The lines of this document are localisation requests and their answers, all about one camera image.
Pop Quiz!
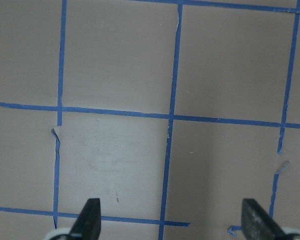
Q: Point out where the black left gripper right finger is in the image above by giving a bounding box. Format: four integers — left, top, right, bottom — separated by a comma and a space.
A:
241, 198, 286, 240

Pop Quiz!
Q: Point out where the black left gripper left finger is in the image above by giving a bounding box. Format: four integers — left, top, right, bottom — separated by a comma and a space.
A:
68, 198, 101, 240

